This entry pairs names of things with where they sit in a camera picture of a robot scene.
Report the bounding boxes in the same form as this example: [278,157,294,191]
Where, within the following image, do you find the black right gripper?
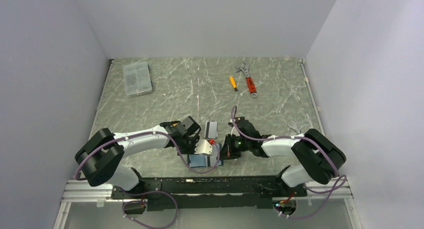
[216,134,251,161]

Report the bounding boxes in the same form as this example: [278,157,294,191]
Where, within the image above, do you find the white credit card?
[205,156,220,167]

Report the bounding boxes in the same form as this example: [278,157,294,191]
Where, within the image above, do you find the blue leather card holder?
[187,154,211,168]

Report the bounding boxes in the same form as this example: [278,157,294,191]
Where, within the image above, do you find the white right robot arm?
[220,117,347,197]

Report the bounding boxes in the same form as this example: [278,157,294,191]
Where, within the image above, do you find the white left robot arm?
[74,116,201,199]

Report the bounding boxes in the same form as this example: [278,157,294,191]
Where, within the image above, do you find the white card stack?
[204,121,218,139]

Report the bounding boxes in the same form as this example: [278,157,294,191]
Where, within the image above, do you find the silver open-end wrench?
[287,121,302,134]

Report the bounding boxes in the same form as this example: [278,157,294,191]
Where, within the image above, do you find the orange screwdriver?
[229,76,239,95]

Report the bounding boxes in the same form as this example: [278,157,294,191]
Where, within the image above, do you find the clear plastic screw box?
[123,61,153,96]

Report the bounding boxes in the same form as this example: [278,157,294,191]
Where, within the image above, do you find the red adjustable wrench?
[235,61,258,98]

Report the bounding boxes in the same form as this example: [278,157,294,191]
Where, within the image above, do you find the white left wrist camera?
[194,139,216,156]

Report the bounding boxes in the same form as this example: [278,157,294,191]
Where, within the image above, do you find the black base frame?
[111,175,308,212]

